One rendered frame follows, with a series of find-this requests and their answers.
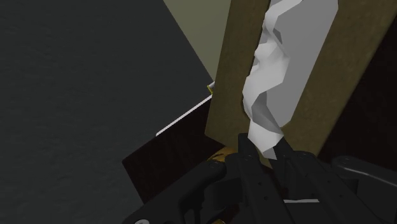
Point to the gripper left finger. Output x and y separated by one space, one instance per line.
245 173

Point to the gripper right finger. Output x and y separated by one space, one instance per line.
313 186

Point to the small yellow white object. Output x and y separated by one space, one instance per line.
211 87

